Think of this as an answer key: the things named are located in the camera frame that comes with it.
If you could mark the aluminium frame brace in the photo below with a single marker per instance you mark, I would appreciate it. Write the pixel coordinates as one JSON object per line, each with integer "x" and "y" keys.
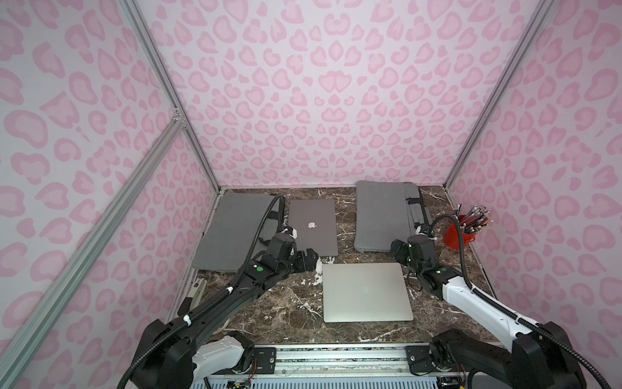
{"x": 33, "y": 333}

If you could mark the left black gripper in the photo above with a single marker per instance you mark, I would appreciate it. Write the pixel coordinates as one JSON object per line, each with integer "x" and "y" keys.
{"x": 308, "y": 262}

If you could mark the grey power strip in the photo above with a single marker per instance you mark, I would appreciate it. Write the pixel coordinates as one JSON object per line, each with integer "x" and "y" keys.
{"x": 197, "y": 290}

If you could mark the dark grey laptop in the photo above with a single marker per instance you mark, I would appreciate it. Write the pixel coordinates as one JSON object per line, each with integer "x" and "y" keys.
{"x": 315, "y": 223}

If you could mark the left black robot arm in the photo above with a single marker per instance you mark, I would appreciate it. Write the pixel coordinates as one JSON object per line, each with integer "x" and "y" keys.
{"x": 179, "y": 353}

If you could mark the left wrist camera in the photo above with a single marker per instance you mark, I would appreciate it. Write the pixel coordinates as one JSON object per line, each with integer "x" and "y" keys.
{"x": 291, "y": 231}

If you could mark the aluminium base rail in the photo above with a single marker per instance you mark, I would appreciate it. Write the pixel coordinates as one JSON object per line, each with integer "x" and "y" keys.
{"x": 346, "y": 366}

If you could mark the red pen cup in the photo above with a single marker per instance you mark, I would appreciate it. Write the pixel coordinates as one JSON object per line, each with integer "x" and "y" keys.
{"x": 452, "y": 239}

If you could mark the silver laptop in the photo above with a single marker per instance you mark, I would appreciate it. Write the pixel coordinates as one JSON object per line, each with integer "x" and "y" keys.
{"x": 365, "y": 293}

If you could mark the pens bundle in cup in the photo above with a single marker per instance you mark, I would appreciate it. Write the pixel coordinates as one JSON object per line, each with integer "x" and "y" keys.
{"x": 475, "y": 219}

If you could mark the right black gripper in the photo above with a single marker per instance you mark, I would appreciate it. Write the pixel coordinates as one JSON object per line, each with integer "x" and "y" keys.
{"x": 398, "y": 250}

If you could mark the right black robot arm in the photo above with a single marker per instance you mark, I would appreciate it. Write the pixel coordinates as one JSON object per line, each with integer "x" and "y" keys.
{"x": 530, "y": 355}

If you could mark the grey laptop bag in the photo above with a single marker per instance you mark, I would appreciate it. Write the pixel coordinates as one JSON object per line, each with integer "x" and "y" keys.
{"x": 241, "y": 221}
{"x": 386, "y": 212}

